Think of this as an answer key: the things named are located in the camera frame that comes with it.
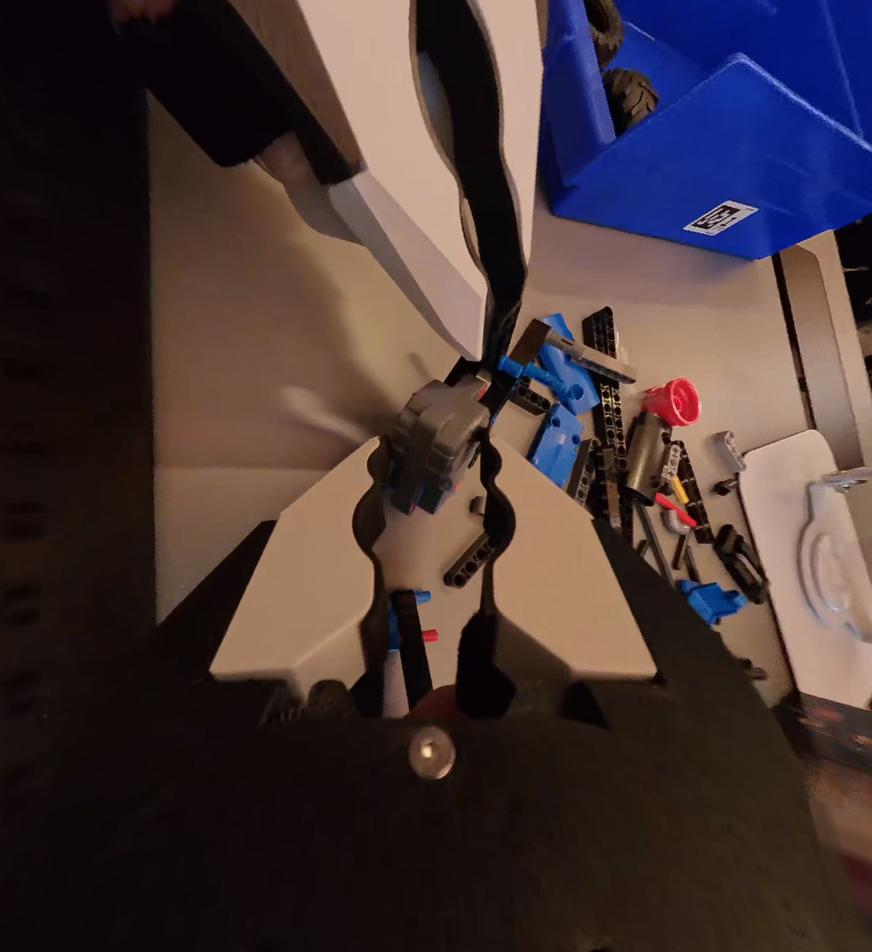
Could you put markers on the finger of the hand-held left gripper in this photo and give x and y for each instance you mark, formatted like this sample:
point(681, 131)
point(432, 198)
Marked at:
point(376, 111)
point(517, 111)

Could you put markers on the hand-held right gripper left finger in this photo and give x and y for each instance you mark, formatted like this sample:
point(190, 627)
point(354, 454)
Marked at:
point(294, 595)

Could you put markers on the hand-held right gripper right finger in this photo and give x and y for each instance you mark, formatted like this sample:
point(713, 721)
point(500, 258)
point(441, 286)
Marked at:
point(569, 595)

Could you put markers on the grey toy motor assembly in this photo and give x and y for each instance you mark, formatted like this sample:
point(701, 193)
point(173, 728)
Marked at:
point(436, 431)

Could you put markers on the silver toy pipe elbow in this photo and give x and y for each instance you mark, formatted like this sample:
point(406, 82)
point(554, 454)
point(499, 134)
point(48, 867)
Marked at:
point(676, 524)

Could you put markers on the grey desk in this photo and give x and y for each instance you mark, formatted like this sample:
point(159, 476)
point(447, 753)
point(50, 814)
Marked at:
point(257, 335)

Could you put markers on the short black toy beam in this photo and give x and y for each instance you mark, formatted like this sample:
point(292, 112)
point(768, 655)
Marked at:
point(469, 559)

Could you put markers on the blue flat toy panel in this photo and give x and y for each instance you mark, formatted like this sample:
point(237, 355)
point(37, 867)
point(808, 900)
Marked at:
point(555, 446)

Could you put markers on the yellow toy axle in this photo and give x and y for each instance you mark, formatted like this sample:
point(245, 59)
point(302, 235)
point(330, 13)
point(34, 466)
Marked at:
point(679, 489)

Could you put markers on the black toy block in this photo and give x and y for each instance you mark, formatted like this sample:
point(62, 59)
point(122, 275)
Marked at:
point(648, 461)

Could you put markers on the pile of black toy beams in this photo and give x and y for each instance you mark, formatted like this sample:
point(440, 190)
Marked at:
point(613, 416)

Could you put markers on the white stand base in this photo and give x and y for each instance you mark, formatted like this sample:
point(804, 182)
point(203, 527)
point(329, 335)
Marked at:
point(778, 558)

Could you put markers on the red toy wheel rim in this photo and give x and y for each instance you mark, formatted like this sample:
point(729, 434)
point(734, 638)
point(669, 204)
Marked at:
point(675, 401)

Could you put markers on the blue curved toy panel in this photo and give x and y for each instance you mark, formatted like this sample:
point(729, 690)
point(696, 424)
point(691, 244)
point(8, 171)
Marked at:
point(566, 372)

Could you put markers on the blue plastic bin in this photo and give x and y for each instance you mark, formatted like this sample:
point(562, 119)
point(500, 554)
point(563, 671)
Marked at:
point(740, 149)

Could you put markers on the grey toy beam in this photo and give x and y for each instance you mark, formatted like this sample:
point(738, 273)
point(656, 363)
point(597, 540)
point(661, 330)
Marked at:
point(592, 357)

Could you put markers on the black toy frame piece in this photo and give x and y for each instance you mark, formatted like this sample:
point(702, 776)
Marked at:
point(740, 564)

